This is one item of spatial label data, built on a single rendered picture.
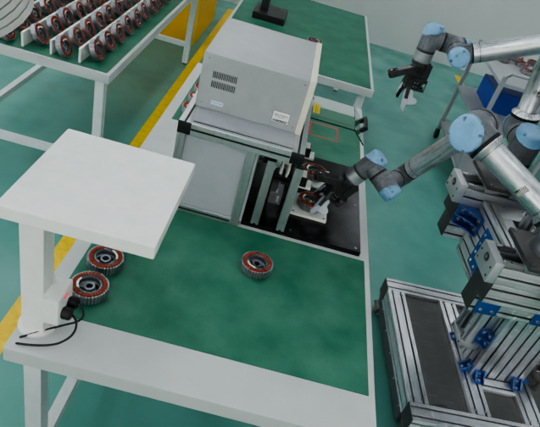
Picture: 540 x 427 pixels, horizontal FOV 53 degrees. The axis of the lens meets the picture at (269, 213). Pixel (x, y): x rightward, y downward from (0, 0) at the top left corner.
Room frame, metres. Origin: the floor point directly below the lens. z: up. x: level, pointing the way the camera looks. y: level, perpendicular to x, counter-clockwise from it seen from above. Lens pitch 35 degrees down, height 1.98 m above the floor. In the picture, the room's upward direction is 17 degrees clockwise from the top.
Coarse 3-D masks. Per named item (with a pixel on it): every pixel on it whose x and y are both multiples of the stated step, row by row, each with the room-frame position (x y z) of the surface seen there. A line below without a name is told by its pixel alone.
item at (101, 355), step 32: (160, 128) 2.16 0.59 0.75; (352, 256) 1.66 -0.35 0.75; (64, 320) 0.98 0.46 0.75; (32, 352) 0.85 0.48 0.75; (64, 352) 0.88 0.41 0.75; (96, 352) 0.91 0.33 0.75; (128, 352) 0.94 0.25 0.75; (160, 352) 0.97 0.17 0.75; (192, 352) 1.00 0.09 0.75; (128, 384) 0.85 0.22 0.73; (160, 384) 0.87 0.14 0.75; (192, 384) 0.90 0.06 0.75; (224, 384) 0.93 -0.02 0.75; (256, 384) 0.96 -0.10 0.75; (288, 384) 0.99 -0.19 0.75; (320, 384) 1.03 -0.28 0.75; (224, 416) 0.87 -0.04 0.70; (256, 416) 0.87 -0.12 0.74; (288, 416) 0.89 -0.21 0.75; (320, 416) 0.92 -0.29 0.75; (352, 416) 0.95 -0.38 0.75
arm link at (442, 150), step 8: (432, 144) 1.89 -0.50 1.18; (440, 144) 1.85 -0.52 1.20; (448, 144) 1.83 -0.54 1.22; (424, 152) 1.88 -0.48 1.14; (432, 152) 1.85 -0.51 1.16; (440, 152) 1.84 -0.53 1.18; (448, 152) 1.83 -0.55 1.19; (456, 152) 1.83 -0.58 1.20; (416, 160) 1.88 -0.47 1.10; (424, 160) 1.86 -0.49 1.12; (432, 160) 1.85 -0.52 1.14; (440, 160) 1.84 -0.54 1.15; (400, 168) 1.91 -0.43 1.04; (408, 168) 1.88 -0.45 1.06; (416, 168) 1.86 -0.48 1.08; (424, 168) 1.86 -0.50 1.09; (408, 176) 1.88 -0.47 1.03; (416, 176) 1.88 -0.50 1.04
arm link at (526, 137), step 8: (512, 128) 2.19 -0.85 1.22; (520, 128) 2.11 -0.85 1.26; (528, 128) 2.12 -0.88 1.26; (536, 128) 2.14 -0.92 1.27; (512, 136) 2.13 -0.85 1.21; (520, 136) 2.08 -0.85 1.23; (528, 136) 2.07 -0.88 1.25; (536, 136) 2.07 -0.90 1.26; (512, 144) 2.10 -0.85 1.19; (520, 144) 2.07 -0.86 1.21; (528, 144) 2.06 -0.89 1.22; (536, 144) 2.06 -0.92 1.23; (512, 152) 2.08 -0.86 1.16; (520, 152) 2.06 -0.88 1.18; (528, 152) 2.06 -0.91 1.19; (536, 152) 2.07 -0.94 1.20; (520, 160) 2.06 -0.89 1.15; (528, 160) 2.06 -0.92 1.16
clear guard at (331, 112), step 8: (312, 104) 2.18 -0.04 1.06; (320, 104) 2.21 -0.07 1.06; (328, 104) 2.23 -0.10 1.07; (336, 104) 2.26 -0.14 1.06; (344, 104) 2.29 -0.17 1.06; (312, 112) 2.11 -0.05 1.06; (320, 112) 2.13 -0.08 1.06; (328, 112) 2.15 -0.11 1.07; (336, 112) 2.18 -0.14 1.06; (344, 112) 2.21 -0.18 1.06; (352, 112) 2.23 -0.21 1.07; (320, 120) 2.05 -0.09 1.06; (328, 120) 2.07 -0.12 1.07; (336, 120) 2.09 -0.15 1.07; (344, 120) 2.12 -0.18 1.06; (352, 120) 2.14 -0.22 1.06; (352, 128) 2.07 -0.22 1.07; (360, 136) 2.09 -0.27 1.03
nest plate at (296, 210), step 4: (296, 196) 1.89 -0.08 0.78; (296, 200) 1.86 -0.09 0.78; (292, 204) 1.83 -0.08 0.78; (296, 204) 1.83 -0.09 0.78; (292, 208) 1.80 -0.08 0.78; (296, 208) 1.80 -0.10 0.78; (300, 208) 1.81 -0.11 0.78; (292, 212) 1.77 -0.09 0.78; (296, 212) 1.78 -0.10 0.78; (300, 212) 1.79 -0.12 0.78; (304, 212) 1.80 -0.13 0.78; (300, 216) 1.78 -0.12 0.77; (304, 216) 1.78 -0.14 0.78; (308, 216) 1.78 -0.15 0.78; (312, 216) 1.78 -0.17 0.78; (316, 216) 1.79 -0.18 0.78; (320, 216) 1.80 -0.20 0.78; (324, 216) 1.81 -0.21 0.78; (316, 220) 1.78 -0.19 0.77; (320, 220) 1.78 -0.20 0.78; (324, 220) 1.78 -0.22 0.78
